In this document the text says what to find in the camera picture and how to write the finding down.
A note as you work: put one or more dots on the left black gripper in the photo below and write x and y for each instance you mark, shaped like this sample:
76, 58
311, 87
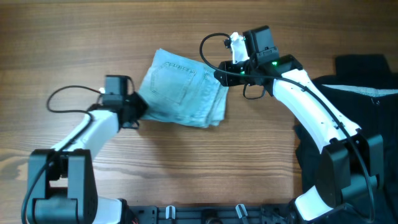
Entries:
144, 106

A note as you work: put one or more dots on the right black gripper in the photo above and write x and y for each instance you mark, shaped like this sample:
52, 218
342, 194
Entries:
222, 73

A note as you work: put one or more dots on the light blue denim jeans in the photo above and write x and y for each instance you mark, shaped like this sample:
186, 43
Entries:
183, 91

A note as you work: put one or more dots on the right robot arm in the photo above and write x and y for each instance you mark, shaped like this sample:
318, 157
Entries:
351, 163

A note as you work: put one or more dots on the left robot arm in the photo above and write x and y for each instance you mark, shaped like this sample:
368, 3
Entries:
61, 185

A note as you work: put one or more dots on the black clothes pile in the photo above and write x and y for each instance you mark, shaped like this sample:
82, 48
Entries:
365, 90

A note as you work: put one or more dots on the black mounting rail base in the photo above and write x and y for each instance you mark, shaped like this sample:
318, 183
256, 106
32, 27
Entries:
202, 214

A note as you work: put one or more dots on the left white rail clip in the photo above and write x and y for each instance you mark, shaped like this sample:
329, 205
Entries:
170, 212

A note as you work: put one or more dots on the white rail clip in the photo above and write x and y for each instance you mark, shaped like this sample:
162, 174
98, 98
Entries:
170, 212
241, 211

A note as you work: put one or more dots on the right white rail clip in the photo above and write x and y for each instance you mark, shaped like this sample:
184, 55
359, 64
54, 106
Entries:
241, 211

